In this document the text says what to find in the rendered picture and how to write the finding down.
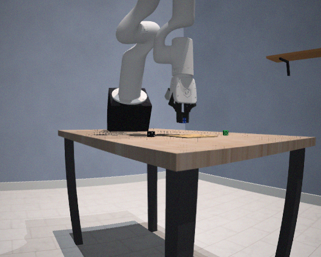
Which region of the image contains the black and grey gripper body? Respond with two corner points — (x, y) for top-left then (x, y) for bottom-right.
(170, 76), (197, 104)

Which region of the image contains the black die with white pips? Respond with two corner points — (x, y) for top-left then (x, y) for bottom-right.
(147, 131), (155, 137)

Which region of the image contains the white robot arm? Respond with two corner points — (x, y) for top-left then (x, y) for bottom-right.
(111, 0), (195, 105)

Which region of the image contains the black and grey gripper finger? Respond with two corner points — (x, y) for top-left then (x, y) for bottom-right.
(168, 94), (183, 123)
(183, 104), (196, 123)

